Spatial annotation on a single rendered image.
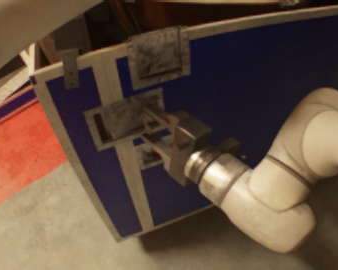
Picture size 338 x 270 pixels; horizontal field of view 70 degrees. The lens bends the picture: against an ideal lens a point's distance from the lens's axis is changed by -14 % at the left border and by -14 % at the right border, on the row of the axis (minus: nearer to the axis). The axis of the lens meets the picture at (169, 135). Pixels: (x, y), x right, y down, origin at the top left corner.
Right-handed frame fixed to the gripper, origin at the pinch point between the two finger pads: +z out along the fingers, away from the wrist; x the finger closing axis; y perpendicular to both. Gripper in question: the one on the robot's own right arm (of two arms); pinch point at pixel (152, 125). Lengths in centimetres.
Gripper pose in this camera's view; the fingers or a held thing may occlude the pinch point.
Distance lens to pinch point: 60.2
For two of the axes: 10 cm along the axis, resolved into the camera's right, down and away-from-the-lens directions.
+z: -6.9, -5.1, 5.2
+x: -1.1, 7.7, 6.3
